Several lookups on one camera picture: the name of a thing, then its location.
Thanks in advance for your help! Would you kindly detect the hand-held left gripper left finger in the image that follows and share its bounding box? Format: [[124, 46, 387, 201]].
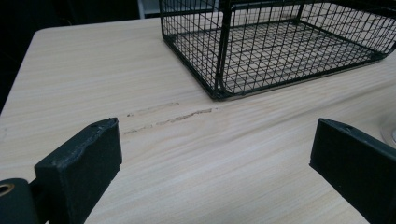
[[34, 117, 123, 224]]

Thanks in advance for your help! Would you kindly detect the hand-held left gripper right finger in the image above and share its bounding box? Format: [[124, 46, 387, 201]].
[[309, 118, 396, 224]]

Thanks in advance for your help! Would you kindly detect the black wire mesh basket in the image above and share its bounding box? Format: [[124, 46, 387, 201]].
[[158, 0, 396, 101]]

